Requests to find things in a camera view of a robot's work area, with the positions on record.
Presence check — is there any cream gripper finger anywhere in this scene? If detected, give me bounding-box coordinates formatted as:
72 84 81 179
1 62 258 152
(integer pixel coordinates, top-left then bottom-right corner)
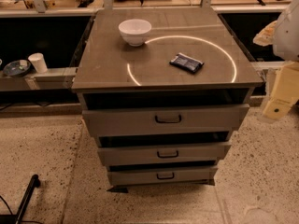
262 62 299 121

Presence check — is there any grey top drawer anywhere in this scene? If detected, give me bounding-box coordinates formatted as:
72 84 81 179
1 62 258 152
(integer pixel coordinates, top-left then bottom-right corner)
83 105 249 137

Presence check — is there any grey drawer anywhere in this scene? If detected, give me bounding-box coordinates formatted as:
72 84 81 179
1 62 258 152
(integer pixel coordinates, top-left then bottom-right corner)
107 166 218 186
83 105 249 137
98 142 231 166

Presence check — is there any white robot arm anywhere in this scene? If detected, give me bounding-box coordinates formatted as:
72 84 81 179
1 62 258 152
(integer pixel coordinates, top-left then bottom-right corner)
253 0 299 122

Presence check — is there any grey middle drawer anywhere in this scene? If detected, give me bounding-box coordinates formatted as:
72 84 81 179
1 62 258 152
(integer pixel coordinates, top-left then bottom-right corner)
98 142 231 166

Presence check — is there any grey bottom drawer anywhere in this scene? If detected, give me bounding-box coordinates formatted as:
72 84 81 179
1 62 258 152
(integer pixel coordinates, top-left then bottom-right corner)
107 166 218 186

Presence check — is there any grey drawer cabinet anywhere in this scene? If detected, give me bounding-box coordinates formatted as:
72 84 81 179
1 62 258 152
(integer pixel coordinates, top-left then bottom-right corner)
70 6 265 194

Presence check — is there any dark blue snack packet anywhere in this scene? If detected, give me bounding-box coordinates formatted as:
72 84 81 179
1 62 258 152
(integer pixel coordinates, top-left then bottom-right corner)
169 53 204 74

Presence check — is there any white ceramic bowl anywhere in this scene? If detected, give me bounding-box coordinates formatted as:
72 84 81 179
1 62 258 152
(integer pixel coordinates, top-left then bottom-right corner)
119 19 152 47

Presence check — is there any grey side ledge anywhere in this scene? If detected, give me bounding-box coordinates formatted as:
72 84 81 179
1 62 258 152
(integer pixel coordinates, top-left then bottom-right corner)
0 67 78 91

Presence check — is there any white paper cup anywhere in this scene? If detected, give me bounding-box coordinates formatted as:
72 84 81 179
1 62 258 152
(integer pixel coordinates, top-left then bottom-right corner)
28 53 48 73

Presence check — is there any black stand leg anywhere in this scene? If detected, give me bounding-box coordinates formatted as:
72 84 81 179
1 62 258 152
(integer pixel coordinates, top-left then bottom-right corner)
0 174 41 224

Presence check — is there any dark round dish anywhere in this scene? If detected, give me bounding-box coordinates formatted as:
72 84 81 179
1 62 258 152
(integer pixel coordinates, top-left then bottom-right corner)
3 60 31 77

